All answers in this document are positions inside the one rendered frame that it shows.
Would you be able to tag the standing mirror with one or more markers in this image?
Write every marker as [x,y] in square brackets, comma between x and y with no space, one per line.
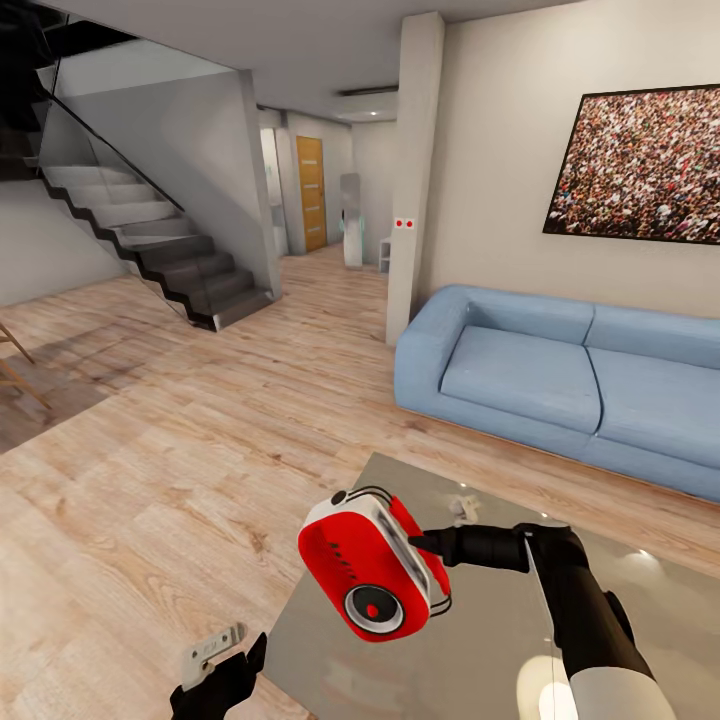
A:
[352,222]

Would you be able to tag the radio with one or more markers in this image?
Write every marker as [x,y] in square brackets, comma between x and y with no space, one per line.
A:
[365,566]

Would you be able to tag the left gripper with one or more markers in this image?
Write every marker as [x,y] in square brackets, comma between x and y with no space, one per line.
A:
[231,682]

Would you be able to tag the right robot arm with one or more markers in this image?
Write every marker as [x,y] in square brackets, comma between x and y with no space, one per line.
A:
[609,678]

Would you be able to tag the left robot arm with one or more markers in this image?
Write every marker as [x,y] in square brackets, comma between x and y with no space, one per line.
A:
[209,690]

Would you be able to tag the door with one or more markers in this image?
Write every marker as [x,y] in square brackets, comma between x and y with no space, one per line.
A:
[312,192]

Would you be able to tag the picture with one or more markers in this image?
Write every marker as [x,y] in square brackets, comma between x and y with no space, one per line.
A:
[642,165]

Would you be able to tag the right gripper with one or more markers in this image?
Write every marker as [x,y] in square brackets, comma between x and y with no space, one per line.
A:
[471,544]

